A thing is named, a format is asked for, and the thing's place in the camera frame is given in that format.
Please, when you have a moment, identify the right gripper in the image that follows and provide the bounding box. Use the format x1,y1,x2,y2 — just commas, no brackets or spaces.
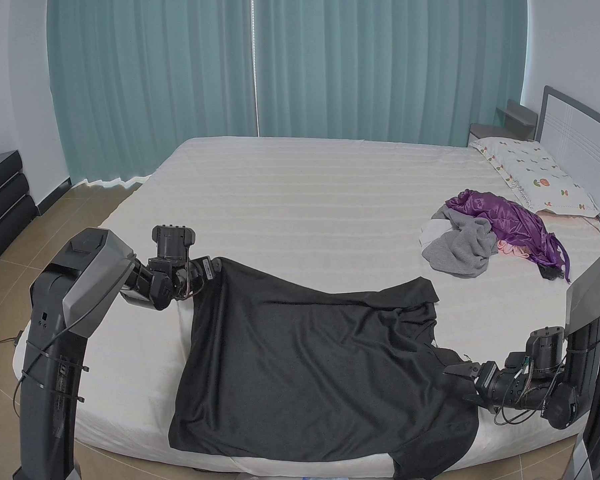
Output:
442,361,528,411

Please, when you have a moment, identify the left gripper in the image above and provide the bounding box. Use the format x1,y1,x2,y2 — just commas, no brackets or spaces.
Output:
186,255,224,294

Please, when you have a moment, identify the black T-shirt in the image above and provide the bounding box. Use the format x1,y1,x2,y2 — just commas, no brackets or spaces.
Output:
169,256,481,479

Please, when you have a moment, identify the bed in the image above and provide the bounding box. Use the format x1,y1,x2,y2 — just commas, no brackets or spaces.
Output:
12,85,600,476

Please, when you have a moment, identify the grey knit garment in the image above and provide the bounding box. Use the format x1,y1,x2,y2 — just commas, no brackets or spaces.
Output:
421,207,500,279

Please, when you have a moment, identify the pink garment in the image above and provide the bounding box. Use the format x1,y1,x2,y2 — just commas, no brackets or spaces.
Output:
496,240,533,260

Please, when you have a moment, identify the white garment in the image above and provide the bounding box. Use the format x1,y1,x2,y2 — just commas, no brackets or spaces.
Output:
419,219,451,249

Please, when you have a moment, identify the purple satin garment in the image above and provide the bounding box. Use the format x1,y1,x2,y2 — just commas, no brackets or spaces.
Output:
445,189,572,283

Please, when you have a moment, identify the white printed pillow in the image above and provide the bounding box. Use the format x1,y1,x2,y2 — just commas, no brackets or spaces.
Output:
470,137,600,217

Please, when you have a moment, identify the blue-green curtain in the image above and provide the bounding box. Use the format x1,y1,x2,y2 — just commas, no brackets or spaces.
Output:
254,0,528,146
46,0,260,186

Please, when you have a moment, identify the black chest of drawers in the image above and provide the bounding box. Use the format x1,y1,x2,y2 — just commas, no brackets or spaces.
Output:
0,150,37,281

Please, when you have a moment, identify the grey bedside table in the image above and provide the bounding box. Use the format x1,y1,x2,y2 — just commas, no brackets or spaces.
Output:
469,99,538,141

